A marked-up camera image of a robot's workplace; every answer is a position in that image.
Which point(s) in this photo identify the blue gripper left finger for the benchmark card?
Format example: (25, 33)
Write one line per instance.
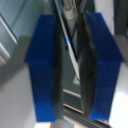
(41, 66)

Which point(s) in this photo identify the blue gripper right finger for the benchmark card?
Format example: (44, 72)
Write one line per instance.
(105, 66)

